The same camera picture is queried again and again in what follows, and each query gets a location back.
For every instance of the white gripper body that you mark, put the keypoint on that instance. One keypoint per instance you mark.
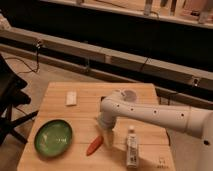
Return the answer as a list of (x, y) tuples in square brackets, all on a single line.
[(106, 122)]

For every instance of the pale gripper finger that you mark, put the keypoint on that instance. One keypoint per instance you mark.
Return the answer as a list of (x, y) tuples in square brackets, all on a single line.
[(108, 136)]

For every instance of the black office chair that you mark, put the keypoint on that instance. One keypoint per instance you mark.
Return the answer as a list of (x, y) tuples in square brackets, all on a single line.
[(11, 95)]

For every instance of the clear plastic bottle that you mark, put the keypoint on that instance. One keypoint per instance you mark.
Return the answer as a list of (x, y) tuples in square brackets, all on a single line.
[(132, 154)]

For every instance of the green ceramic bowl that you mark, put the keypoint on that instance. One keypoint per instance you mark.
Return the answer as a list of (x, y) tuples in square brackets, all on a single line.
[(53, 138)]

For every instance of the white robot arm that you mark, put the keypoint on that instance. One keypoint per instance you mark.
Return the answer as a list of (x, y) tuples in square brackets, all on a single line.
[(193, 121)]

